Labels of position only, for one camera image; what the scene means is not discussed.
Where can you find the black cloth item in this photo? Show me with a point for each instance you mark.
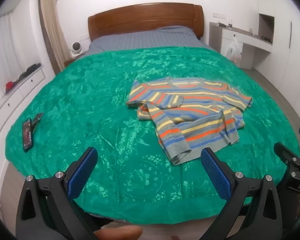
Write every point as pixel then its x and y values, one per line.
pixel 30 70

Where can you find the red cloth item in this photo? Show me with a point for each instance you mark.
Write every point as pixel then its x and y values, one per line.
pixel 10 86

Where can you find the white built-in desk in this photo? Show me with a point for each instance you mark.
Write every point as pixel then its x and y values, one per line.
pixel 250 42

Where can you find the green patterned blanket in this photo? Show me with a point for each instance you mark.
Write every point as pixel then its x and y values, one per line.
pixel 90 105

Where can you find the small clear bottle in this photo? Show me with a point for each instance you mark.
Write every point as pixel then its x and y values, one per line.
pixel 230 23

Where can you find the black smartphone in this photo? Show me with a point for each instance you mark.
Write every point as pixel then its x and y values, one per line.
pixel 27 135

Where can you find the striped knit sweater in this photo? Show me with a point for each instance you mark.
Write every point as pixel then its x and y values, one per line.
pixel 190 120

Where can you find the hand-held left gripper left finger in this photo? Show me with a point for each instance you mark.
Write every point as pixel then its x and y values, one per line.
pixel 82 172

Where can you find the dark flat device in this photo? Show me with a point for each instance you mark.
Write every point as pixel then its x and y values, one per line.
pixel 37 118

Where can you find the white window cabinet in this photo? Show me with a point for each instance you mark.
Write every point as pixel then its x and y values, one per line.
pixel 20 92

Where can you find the white wall switch plate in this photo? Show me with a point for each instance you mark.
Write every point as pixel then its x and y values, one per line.
pixel 218 15

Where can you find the white wardrobe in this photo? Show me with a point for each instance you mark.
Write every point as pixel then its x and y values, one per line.
pixel 290 42

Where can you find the beige curtain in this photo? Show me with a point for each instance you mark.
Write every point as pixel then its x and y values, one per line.
pixel 51 30

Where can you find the grey striped bedsheet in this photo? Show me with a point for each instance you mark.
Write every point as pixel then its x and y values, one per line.
pixel 145 40

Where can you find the person's left hand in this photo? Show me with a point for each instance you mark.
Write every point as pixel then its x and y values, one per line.
pixel 120 233

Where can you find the white sheer curtain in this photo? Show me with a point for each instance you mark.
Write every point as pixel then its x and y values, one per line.
pixel 10 42

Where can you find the brown wooden headboard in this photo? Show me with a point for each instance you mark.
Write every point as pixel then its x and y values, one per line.
pixel 140 17

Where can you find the white plastic bag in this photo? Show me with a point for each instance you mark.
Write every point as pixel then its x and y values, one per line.
pixel 233 51

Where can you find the small white fan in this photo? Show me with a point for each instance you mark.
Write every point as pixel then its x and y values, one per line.
pixel 76 48

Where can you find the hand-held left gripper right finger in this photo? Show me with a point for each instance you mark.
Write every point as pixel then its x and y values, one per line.
pixel 216 177

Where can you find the wooden nightstand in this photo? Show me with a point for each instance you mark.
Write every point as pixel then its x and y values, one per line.
pixel 72 60

